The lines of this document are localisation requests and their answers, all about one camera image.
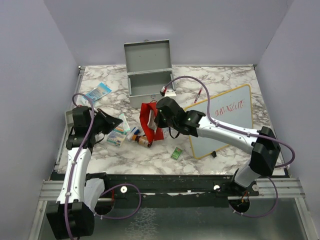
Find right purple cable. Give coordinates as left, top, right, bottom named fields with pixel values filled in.
left=162, top=75, right=296, bottom=218

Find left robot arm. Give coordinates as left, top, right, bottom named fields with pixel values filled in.
left=46, top=106, right=123, bottom=240

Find red first aid pouch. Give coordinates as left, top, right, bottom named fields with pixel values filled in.
left=139, top=102, right=164, bottom=143

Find blue pouch packet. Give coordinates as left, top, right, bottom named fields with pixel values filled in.
left=86, top=82, right=112, bottom=103

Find gauze pad clear packet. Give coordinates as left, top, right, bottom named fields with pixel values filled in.
left=147, top=110, right=157, bottom=132

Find grey metal first aid box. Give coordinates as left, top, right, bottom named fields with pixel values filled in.
left=124, top=39, right=176, bottom=109

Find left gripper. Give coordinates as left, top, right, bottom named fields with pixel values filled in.
left=89, top=108, right=123, bottom=135

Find small whiteboard yellow frame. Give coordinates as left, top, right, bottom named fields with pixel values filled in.
left=189, top=84, right=254, bottom=159

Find teal sterile strip packet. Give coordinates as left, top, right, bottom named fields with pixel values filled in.
left=118, top=113, right=131, bottom=133

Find red marker pen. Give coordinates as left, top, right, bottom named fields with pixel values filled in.
left=193, top=88, right=203, bottom=104

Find black mounting rail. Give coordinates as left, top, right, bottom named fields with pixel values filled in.
left=84, top=173, right=261, bottom=208

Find brown medicine bottle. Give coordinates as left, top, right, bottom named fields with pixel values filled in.
left=131, top=134, right=153, bottom=148

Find green small packet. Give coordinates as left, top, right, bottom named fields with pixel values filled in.
left=171, top=147, right=183, bottom=160

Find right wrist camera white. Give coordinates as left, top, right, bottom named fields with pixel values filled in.
left=160, top=86, right=177, bottom=99

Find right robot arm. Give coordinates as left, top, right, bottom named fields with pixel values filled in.
left=154, top=97, right=281, bottom=196

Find medicine box teal orange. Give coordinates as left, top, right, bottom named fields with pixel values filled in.
left=106, top=126, right=127, bottom=147

